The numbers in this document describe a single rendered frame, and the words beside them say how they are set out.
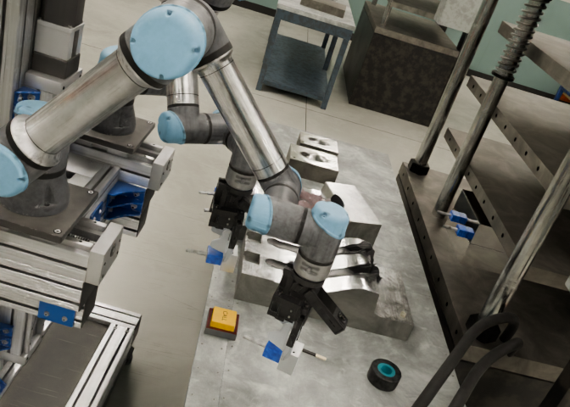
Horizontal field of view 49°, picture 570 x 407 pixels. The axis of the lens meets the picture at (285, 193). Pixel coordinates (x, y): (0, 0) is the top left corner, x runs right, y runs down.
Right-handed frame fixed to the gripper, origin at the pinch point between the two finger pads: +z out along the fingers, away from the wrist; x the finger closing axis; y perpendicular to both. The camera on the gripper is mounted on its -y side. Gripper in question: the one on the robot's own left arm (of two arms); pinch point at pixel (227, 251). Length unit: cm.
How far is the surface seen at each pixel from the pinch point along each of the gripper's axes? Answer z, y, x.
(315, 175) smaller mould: 12, -38, -84
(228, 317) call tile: 11.3, -3.0, 12.1
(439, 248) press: 17, -85, -55
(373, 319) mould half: 10.3, -43.6, 3.3
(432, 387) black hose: 9, -53, 28
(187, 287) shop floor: 95, -4, -106
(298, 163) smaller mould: 9, -30, -84
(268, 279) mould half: 6.0, -12.5, 0.2
